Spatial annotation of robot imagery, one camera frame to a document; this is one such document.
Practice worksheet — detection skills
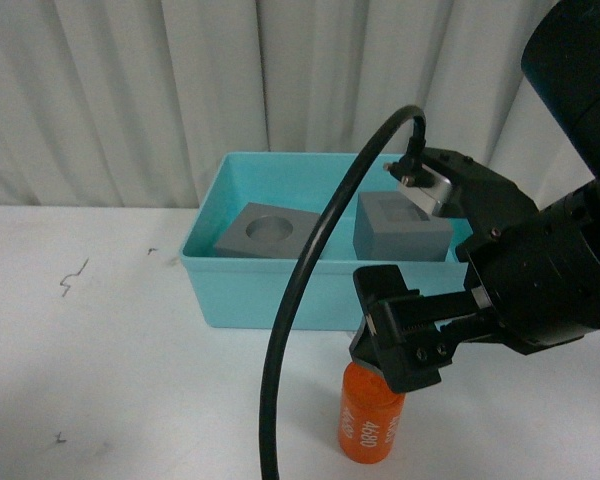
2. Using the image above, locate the light blue plastic box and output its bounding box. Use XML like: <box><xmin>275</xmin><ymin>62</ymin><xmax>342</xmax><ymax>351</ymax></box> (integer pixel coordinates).
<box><xmin>180</xmin><ymin>152</ymin><xmax>476</xmax><ymax>331</ymax></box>

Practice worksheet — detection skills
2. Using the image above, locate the gray block with round hole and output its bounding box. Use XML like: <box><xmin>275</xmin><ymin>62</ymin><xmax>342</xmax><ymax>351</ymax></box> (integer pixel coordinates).
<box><xmin>214</xmin><ymin>202</ymin><xmax>320</xmax><ymax>259</ymax></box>

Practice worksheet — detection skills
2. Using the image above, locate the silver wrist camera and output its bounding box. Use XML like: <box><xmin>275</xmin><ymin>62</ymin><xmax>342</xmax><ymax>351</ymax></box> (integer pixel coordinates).
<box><xmin>383</xmin><ymin>159</ymin><xmax>454</xmax><ymax>218</ymax></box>

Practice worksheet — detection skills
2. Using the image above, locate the orange cylinder with white numbers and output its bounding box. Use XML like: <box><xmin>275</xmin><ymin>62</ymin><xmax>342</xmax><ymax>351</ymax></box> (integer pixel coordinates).
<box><xmin>338</xmin><ymin>362</ymin><xmax>406</xmax><ymax>464</ymax></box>

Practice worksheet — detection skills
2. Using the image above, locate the gray block with square recess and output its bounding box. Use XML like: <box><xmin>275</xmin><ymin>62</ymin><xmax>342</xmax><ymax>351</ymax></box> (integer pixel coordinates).
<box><xmin>353</xmin><ymin>191</ymin><xmax>454</xmax><ymax>262</ymax></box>

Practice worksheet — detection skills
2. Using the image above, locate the white pleated curtain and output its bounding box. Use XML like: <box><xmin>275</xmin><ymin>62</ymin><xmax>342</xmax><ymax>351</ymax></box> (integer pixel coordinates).
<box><xmin>0</xmin><ymin>1</ymin><xmax>591</xmax><ymax>208</ymax></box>

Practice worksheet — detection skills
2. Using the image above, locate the black camera cable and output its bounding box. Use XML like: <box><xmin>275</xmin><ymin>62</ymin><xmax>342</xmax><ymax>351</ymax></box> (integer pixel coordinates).
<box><xmin>257</xmin><ymin>105</ymin><xmax>428</xmax><ymax>480</ymax></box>

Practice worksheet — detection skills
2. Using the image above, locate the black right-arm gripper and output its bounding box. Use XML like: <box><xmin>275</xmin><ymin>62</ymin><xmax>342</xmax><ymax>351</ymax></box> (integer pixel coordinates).
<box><xmin>349</xmin><ymin>148</ymin><xmax>600</xmax><ymax>393</ymax></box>

